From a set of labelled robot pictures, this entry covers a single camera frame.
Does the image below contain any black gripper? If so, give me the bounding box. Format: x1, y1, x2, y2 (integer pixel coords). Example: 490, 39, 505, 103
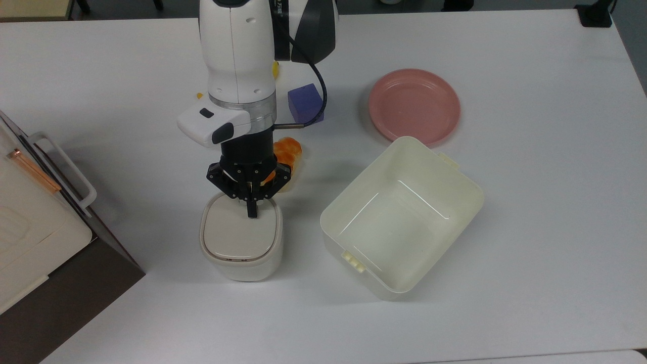
206, 129, 292, 219

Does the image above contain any white lidded trash can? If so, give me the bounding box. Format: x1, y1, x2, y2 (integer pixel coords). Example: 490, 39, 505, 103
200, 191, 284, 282

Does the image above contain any orange bread loaf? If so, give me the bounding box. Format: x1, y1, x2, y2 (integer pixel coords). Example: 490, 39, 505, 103
260, 136, 303, 194

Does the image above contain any purple cube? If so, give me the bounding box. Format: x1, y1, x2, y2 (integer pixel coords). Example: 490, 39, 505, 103
288, 83, 325, 125

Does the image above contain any yellow banana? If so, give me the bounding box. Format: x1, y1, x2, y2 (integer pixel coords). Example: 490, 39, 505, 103
196, 61, 280, 100

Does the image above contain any cream plastic bin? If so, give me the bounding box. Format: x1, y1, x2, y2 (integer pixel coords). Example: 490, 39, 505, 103
320, 135, 485, 301

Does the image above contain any pink plate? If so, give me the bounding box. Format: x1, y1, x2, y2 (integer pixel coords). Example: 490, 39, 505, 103
368, 69, 461, 147

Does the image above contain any wooden table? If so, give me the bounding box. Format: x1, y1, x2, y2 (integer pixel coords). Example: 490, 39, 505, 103
0, 0, 75, 22

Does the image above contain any black table clamp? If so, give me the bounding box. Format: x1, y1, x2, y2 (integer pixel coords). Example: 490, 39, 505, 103
575, 0, 618, 28

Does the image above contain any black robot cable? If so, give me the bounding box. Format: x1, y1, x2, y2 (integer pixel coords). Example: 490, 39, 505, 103
273, 15, 328, 129

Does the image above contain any white appliance with handle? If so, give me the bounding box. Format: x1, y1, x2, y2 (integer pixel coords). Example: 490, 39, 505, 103
0, 109, 147, 364

